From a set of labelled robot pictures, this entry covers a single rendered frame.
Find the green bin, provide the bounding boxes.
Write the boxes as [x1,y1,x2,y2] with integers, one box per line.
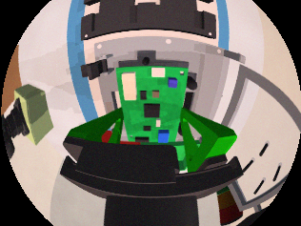
[140,140,200,171]

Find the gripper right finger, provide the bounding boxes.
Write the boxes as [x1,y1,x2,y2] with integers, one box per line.
[180,107,237,173]

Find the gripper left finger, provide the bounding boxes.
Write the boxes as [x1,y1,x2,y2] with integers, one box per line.
[67,107,124,144]

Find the red bin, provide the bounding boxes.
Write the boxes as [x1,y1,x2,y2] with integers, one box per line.
[102,131,140,145]

